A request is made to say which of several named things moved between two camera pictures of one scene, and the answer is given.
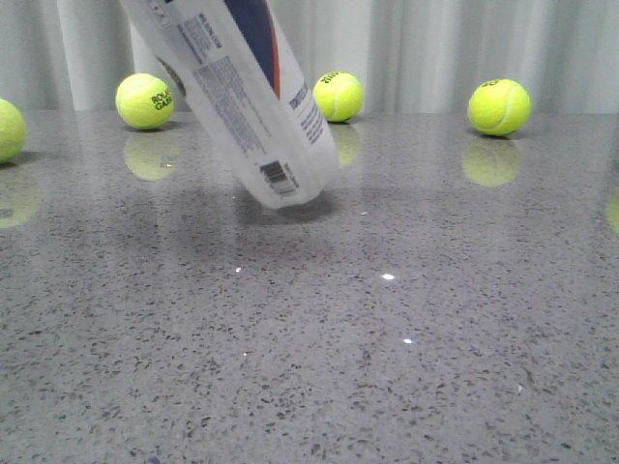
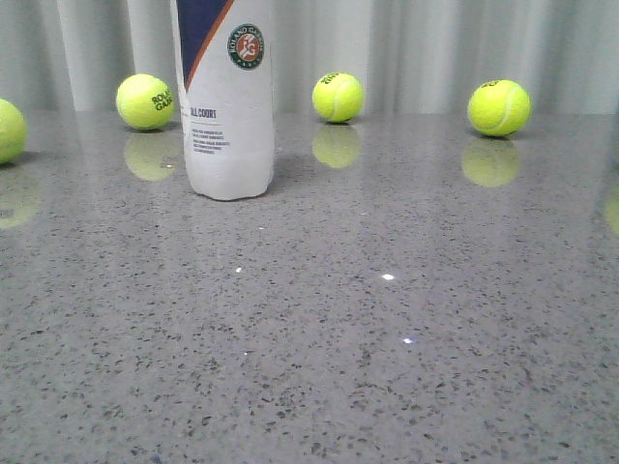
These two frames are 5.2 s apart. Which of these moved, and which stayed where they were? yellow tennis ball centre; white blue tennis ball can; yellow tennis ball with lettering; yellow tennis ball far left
Moved: white blue tennis ball can
Stayed: yellow tennis ball far left; yellow tennis ball with lettering; yellow tennis ball centre
